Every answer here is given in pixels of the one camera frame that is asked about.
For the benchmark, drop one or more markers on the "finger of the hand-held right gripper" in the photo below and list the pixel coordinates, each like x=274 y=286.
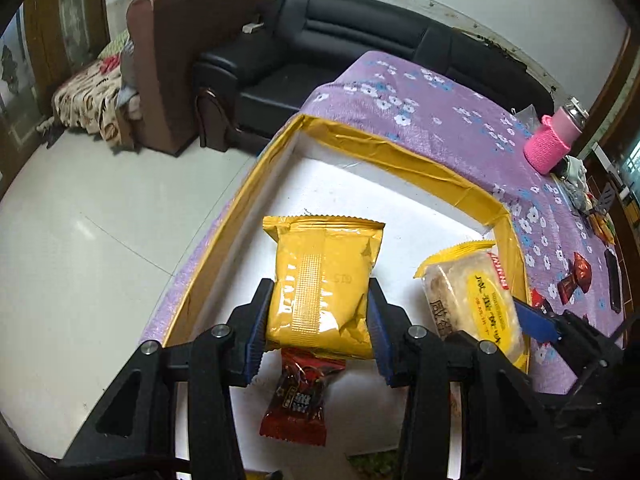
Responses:
x=537 y=321

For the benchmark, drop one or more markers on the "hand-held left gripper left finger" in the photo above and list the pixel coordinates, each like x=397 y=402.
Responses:
x=257 y=330

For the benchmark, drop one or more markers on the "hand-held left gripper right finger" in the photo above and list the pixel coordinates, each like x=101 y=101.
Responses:
x=380 y=335

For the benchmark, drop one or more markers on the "cracker packet with yellow label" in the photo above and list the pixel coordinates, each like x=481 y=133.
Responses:
x=475 y=300

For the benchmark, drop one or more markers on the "plain yellow snack packet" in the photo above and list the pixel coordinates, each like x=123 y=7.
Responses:
x=320 y=285

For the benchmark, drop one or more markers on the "red candy packet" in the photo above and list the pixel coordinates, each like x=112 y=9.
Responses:
x=300 y=400

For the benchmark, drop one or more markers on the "green pea packet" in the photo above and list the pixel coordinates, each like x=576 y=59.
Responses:
x=372 y=466

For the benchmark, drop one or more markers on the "yellow cardboard box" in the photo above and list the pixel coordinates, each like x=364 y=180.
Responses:
x=400 y=155

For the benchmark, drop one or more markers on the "dark red snack packet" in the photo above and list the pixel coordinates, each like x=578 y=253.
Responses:
x=539 y=300

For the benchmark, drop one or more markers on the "dark brown snack packet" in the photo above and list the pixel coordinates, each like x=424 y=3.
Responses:
x=567 y=287

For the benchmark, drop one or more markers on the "reddish brown snack packet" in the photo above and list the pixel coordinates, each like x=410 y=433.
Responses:
x=582 y=270

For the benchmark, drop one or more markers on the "black smartphone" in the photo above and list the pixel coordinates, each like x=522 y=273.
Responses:
x=612 y=280

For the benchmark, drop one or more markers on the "orange snack packet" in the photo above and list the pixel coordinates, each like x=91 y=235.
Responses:
x=602 y=227

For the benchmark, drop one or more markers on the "clear plastic bag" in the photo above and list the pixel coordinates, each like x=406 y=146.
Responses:
x=580 y=197

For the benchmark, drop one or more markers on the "grey metal phone stand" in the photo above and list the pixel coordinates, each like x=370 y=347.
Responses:
x=606 y=195

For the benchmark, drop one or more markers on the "white cloth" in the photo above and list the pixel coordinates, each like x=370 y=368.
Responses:
x=574 y=170

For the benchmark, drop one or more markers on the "pink bottle with knitted sleeve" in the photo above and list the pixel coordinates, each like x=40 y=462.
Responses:
x=547 y=145

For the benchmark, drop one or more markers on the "dark slippers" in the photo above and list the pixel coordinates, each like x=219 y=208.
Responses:
x=54 y=132

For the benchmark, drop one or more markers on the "brown armchair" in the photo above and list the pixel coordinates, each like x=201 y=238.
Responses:
x=165 y=60

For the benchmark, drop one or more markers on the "floral printed blanket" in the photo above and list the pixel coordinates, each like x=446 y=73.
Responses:
x=85 y=100

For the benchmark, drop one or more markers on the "small white box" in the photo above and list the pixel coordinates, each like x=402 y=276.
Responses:
x=252 y=27

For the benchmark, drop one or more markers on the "black leather sofa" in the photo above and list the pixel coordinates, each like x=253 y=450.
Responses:
x=325 y=35

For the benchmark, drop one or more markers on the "green and red pillow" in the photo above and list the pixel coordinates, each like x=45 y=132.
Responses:
x=114 y=52

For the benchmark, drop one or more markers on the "wooden cabinet with glass doors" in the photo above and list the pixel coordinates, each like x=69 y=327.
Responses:
x=45 y=35

